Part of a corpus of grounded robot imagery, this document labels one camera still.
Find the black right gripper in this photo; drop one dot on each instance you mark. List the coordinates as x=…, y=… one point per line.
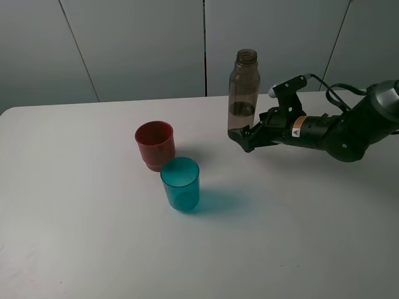
x=275, y=127

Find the red plastic cup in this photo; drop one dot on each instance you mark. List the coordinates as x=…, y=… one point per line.
x=156, y=144

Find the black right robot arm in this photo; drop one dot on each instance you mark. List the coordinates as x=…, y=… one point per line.
x=345, y=137

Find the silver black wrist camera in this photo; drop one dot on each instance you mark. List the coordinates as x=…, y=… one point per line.
x=286, y=94

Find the teal transparent plastic cup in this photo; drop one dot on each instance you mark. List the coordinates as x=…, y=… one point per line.
x=180, y=178

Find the smoky transparent plastic bottle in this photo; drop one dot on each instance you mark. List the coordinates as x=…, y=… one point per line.
x=244, y=83

